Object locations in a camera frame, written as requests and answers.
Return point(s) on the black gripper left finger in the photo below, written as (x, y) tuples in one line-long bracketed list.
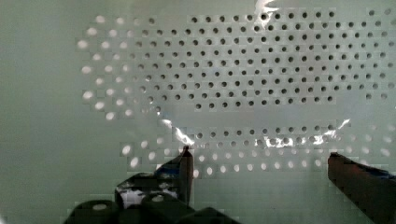
[(173, 178)]

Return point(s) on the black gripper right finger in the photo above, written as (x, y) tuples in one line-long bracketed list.
[(371, 189)]

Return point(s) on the green perforated strainer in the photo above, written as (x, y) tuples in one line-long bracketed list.
[(262, 91)]

